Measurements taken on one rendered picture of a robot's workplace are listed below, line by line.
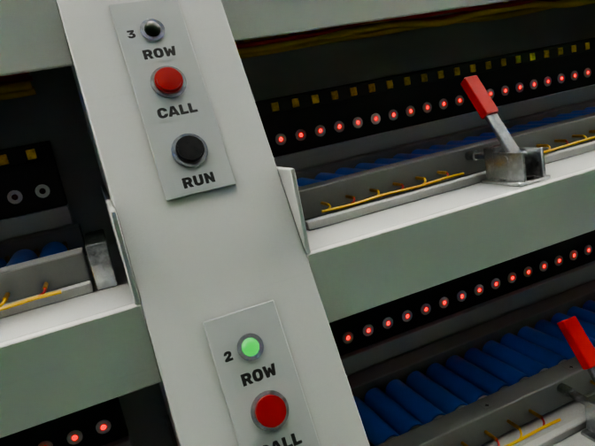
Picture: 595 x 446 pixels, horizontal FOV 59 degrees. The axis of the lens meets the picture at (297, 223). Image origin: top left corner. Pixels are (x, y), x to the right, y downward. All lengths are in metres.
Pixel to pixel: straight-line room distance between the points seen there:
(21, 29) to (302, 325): 0.23
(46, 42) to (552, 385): 0.41
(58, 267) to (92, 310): 0.05
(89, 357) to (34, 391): 0.03
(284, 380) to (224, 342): 0.04
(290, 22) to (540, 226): 0.22
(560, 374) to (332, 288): 0.22
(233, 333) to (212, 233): 0.06
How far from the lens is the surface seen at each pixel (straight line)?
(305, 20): 0.39
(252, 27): 0.37
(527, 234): 0.40
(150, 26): 0.34
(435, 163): 0.43
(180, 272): 0.29
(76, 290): 0.34
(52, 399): 0.30
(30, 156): 0.47
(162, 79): 0.32
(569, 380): 0.47
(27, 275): 0.34
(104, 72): 0.33
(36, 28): 0.36
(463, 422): 0.41
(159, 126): 0.31
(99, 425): 0.45
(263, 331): 0.29
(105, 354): 0.30
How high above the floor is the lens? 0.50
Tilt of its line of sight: 9 degrees up
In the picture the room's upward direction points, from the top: 19 degrees counter-clockwise
